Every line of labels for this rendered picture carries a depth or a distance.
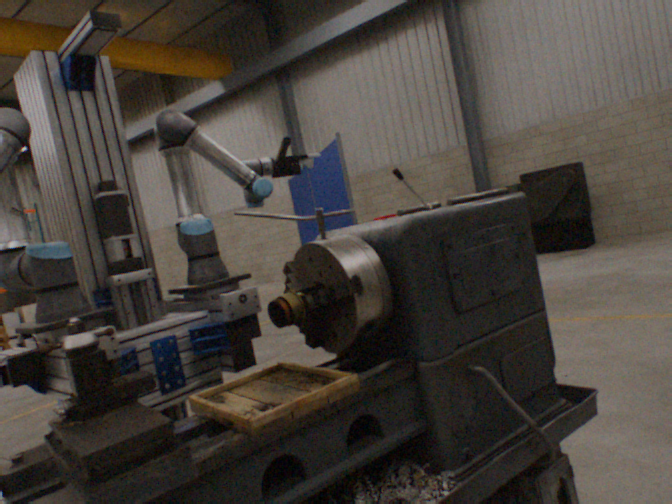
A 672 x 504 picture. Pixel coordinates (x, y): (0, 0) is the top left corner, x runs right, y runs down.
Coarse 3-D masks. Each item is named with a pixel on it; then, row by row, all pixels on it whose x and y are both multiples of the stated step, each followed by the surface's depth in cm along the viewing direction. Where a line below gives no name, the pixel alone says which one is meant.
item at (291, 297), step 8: (280, 296) 137; (288, 296) 136; (296, 296) 136; (272, 304) 135; (280, 304) 134; (288, 304) 135; (296, 304) 135; (304, 304) 136; (272, 312) 138; (280, 312) 133; (288, 312) 134; (296, 312) 135; (304, 312) 136; (272, 320) 138; (280, 320) 139; (288, 320) 134; (296, 320) 136; (304, 320) 138; (280, 328) 136
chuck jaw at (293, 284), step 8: (288, 264) 147; (296, 264) 148; (288, 272) 148; (296, 272) 146; (304, 272) 147; (288, 280) 145; (296, 280) 144; (304, 280) 145; (312, 280) 146; (288, 288) 141; (296, 288) 142; (304, 288) 143; (312, 288) 145; (320, 288) 148
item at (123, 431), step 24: (120, 408) 116; (144, 408) 112; (72, 432) 105; (96, 432) 102; (120, 432) 99; (144, 432) 96; (168, 432) 99; (72, 456) 102; (96, 456) 92; (120, 456) 94; (144, 456) 96
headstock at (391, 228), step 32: (384, 224) 145; (416, 224) 138; (448, 224) 146; (480, 224) 157; (512, 224) 164; (384, 256) 144; (416, 256) 137; (448, 256) 146; (480, 256) 153; (512, 256) 162; (416, 288) 138; (448, 288) 146; (480, 288) 152; (512, 288) 161; (416, 320) 139; (448, 320) 144; (480, 320) 153; (512, 320) 161; (352, 352) 165; (384, 352) 152; (416, 352) 141; (448, 352) 141
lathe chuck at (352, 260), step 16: (320, 240) 147; (336, 240) 143; (304, 256) 147; (320, 256) 141; (336, 256) 135; (352, 256) 137; (320, 272) 142; (336, 272) 136; (352, 272) 134; (368, 272) 136; (368, 288) 135; (336, 304) 139; (352, 304) 133; (368, 304) 135; (336, 320) 141; (352, 320) 135; (368, 320) 136; (336, 336) 143; (352, 336) 136; (368, 336) 141; (336, 352) 144
